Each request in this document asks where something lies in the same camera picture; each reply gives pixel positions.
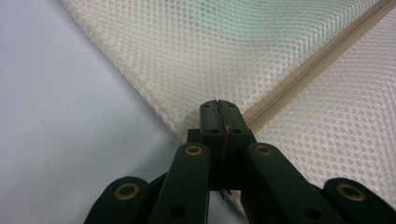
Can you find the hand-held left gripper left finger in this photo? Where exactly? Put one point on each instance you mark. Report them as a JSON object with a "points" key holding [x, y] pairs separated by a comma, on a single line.
{"points": [[212, 124]]}

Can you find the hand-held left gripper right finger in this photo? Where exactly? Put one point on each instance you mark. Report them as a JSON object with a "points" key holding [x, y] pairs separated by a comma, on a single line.
{"points": [[234, 127]]}

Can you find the white mesh laundry bag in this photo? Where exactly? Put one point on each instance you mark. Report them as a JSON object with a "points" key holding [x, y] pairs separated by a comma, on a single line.
{"points": [[174, 62]]}

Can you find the pale green cloth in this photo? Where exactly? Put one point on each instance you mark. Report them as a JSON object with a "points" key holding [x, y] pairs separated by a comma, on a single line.
{"points": [[230, 21]]}

